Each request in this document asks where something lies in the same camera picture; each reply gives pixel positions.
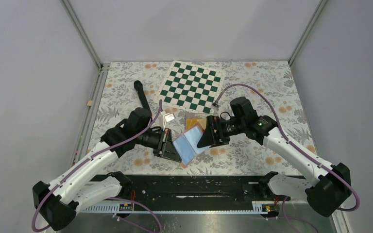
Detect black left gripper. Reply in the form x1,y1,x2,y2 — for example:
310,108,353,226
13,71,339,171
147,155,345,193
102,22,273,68
136,128,182,163

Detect floral patterned table mat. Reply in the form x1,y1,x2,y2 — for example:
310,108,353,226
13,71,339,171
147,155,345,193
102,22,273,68
84,61,318,176

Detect aluminium frame post right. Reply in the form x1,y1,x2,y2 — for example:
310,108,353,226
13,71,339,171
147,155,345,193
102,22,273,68
288,0,329,67

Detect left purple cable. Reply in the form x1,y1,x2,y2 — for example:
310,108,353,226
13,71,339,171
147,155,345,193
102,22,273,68
31,100,163,233

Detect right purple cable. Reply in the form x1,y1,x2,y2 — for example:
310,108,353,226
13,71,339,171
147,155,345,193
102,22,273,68
215,83,361,212

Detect aluminium frame post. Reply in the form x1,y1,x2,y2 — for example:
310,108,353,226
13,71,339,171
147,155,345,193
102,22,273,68
60,0,103,69
288,0,329,67

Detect aluminium frame post left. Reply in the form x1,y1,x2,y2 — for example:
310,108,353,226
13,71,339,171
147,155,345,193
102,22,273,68
60,0,103,69

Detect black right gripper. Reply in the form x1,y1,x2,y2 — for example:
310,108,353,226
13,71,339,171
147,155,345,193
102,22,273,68
197,115,246,149

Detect purple cable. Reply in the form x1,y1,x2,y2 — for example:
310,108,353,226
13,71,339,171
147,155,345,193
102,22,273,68
31,100,163,233
215,83,361,212

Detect yellow credit cards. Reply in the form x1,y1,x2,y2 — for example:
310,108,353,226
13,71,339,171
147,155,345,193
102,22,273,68
186,118,206,130

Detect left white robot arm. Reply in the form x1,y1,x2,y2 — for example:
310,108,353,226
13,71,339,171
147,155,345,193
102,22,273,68
32,108,182,233

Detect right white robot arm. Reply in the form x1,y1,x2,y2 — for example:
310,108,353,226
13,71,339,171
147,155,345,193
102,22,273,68
197,97,352,217

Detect black marker orange cap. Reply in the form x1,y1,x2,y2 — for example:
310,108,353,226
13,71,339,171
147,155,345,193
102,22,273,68
134,80,151,112

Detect clear acrylic card box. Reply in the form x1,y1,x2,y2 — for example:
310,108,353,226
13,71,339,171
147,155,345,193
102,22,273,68
185,112,208,130

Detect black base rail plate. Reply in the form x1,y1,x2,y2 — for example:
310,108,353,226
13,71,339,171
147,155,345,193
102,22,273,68
100,175,290,213

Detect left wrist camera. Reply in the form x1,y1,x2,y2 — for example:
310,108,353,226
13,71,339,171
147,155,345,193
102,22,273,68
160,113,175,128

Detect tan leather card holder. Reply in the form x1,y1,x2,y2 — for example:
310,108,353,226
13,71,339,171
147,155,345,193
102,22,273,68
174,123,210,168

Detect green white checkerboard mat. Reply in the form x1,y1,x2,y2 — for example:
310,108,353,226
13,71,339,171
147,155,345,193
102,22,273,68
154,61,226,114

